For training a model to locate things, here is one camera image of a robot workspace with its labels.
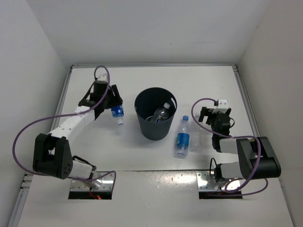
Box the small blue-label plastic bottle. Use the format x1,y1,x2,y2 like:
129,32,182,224
111,105,124,125

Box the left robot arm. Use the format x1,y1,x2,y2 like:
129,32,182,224
33,80,123,181

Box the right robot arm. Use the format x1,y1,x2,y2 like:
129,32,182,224
198,107,281,182

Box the dark grey waste bin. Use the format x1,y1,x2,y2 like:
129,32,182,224
134,87,177,140

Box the dark-label bottle in bin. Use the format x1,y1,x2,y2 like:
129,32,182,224
146,103,170,123

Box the clear unlabelled plastic bottle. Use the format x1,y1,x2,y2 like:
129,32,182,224
189,120,203,153

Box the blue-cap blue-label water bottle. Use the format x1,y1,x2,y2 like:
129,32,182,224
174,115,190,158

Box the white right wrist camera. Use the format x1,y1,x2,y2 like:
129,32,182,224
212,99,229,114

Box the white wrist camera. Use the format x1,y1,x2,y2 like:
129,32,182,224
98,73,108,82
212,99,229,114

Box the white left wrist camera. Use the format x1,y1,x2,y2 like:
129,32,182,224
98,73,108,82

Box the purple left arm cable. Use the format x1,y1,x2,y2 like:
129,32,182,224
12,65,116,194

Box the aluminium table edge rail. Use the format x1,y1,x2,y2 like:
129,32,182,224
232,64,260,137

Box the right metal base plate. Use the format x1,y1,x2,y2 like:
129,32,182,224
196,171,227,192

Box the metal base plate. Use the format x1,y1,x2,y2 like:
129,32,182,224
196,171,227,192
70,171,116,193

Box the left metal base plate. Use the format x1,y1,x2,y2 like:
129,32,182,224
70,171,116,193

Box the left aluminium frame rail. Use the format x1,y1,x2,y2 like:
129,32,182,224
7,65,74,227

